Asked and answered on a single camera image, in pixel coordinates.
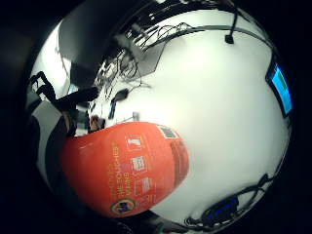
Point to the orange printed cardboard box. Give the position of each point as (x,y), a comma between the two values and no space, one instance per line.
(130,169)

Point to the black computer mouse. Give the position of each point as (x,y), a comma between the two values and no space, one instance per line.
(120,95)

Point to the large black monitor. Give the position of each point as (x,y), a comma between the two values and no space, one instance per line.
(84,42)

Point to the dark grey desk mat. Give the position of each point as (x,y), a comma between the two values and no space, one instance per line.
(148,60)

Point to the black device with blue lights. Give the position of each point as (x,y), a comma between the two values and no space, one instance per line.
(221,208)

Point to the monitor with blue screen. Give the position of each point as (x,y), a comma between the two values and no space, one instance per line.
(281,91)

